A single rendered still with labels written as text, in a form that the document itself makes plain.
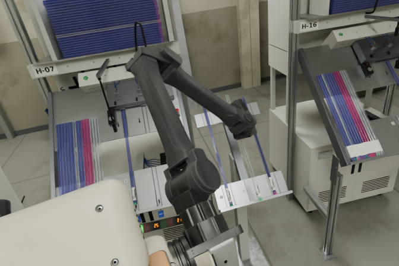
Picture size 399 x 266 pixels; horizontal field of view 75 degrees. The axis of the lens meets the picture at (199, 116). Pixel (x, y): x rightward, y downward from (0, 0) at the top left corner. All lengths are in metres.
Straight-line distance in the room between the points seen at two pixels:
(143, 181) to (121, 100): 0.43
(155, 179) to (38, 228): 0.96
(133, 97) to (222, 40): 3.00
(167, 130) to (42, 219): 0.31
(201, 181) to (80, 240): 0.24
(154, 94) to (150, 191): 0.76
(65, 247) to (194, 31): 3.84
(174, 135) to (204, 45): 3.62
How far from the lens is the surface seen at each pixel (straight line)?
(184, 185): 0.55
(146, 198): 1.33
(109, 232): 0.40
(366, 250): 2.14
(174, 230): 1.90
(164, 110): 0.62
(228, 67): 4.37
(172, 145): 0.58
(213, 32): 4.18
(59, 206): 0.41
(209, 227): 0.52
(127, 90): 1.42
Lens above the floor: 1.62
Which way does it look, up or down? 26 degrees down
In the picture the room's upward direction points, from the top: 8 degrees counter-clockwise
